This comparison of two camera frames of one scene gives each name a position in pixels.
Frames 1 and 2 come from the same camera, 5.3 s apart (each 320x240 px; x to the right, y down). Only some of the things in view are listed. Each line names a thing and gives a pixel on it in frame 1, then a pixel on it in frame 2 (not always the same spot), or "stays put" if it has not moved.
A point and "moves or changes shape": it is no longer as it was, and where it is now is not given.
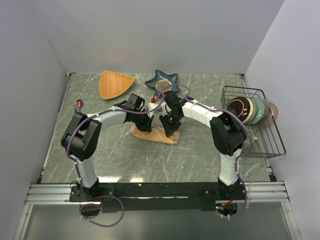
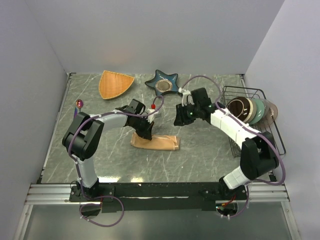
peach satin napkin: (157, 134) moves or changes shape
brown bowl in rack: (244, 108) stays put
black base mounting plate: (125, 197) stays put
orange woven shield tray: (112, 84) stays put
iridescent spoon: (79, 104) stays put
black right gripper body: (171, 121) -> (193, 114)
